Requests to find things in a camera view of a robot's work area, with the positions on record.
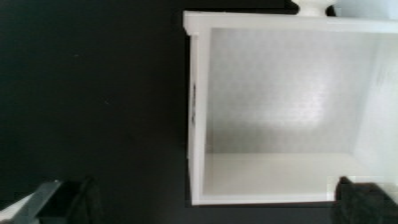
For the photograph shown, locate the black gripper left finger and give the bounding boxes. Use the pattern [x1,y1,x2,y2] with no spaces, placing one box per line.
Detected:
[0,178,105,224]

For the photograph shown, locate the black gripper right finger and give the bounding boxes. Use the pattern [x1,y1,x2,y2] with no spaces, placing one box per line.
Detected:
[331,177,398,224]

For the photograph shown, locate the white drawer without knob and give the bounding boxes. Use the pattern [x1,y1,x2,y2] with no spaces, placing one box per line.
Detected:
[183,12,398,205]

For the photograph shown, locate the white drawer with knob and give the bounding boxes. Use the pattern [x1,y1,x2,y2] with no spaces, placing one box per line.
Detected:
[291,0,338,17]

